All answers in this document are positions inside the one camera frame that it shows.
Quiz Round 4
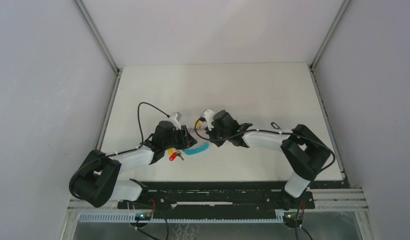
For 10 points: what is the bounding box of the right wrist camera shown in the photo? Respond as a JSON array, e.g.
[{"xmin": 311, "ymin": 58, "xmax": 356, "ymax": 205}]
[{"xmin": 203, "ymin": 109, "xmax": 216, "ymax": 131}]

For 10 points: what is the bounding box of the white slotted cable duct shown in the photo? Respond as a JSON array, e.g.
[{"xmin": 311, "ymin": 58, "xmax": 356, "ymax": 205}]
[{"xmin": 78, "ymin": 212, "xmax": 284, "ymax": 224}]

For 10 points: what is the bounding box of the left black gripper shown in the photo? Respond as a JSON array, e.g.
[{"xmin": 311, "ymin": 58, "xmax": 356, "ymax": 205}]
[{"xmin": 163, "ymin": 125, "xmax": 197, "ymax": 150}]

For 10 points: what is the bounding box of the blue keyring with keys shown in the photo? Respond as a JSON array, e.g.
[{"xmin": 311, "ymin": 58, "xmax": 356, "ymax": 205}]
[{"xmin": 167, "ymin": 126, "xmax": 210, "ymax": 161}]

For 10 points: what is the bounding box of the black mounting base rail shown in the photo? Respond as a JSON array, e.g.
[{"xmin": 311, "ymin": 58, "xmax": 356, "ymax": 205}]
[{"xmin": 84, "ymin": 180, "xmax": 351, "ymax": 221}]

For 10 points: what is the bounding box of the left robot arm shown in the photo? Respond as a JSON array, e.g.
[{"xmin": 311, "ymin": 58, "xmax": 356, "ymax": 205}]
[{"xmin": 69, "ymin": 120, "xmax": 197, "ymax": 209}]

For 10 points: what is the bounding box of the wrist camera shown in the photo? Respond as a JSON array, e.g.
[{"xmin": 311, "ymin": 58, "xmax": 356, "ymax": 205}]
[
  {"xmin": 168, "ymin": 112, "xmax": 182, "ymax": 130},
  {"xmin": 203, "ymin": 109, "xmax": 216, "ymax": 131}
]

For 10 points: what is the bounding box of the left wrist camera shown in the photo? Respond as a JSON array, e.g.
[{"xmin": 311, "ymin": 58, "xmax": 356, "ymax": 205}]
[{"xmin": 168, "ymin": 112, "xmax": 182, "ymax": 130}]

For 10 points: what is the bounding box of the left camera cable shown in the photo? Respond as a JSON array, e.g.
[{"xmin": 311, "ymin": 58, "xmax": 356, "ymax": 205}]
[{"xmin": 137, "ymin": 101, "xmax": 171, "ymax": 147}]

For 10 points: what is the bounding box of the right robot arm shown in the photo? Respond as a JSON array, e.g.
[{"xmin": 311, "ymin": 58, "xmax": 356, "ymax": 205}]
[{"xmin": 202, "ymin": 110, "xmax": 335, "ymax": 208}]

